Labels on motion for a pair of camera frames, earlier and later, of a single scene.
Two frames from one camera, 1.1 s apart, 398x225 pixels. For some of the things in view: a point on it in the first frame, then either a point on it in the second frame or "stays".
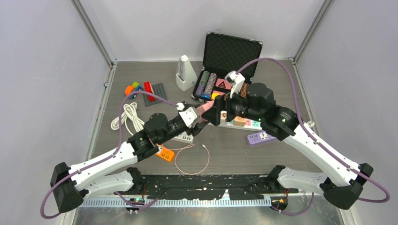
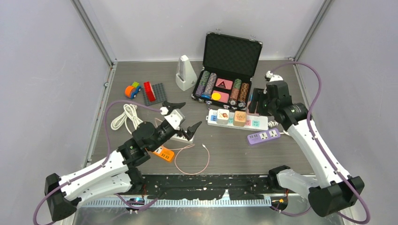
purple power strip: [259, 138] stays
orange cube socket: [239, 121] stays
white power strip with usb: [184, 137] stays
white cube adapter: [237, 81] → [276, 78]
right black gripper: [213, 114] → [259, 94]
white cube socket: [223, 115] stays
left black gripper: [196, 128] → [190, 131]
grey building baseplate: [158, 90] stays
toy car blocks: [134, 87] stays
